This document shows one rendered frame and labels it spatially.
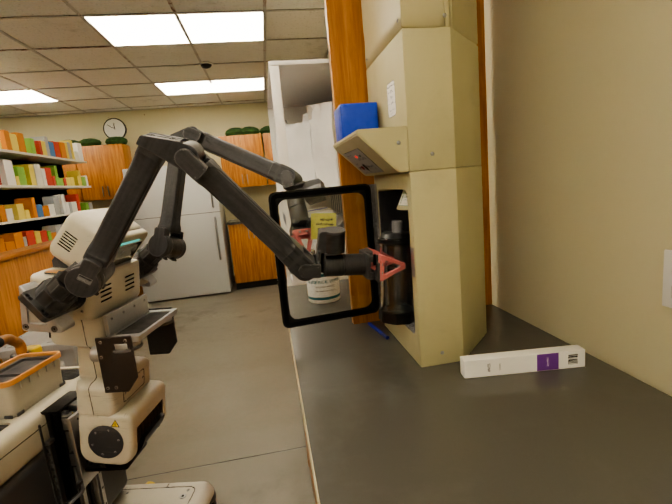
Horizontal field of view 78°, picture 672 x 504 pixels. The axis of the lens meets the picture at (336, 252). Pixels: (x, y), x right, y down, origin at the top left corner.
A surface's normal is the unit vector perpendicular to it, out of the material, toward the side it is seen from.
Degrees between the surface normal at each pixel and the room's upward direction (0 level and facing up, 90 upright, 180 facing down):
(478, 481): 0
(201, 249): 90
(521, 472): 0
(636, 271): 90
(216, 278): 90
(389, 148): 90
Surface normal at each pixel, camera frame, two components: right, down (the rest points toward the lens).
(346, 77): 0.17, 0.15
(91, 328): -0.04, 0.18
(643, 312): -0.98, 0.11
